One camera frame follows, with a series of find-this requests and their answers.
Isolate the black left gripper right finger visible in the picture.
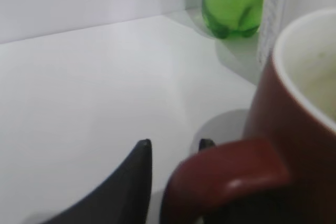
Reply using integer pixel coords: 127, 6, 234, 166
198, 138, 216, 152

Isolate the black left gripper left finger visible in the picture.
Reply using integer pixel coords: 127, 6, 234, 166
47, 139, 152, 224

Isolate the dark red ceramic mug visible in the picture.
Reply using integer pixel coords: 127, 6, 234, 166
160, 8, 335, 223

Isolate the green soda bottle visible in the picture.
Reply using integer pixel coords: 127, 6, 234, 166
202, 0, 263, 39

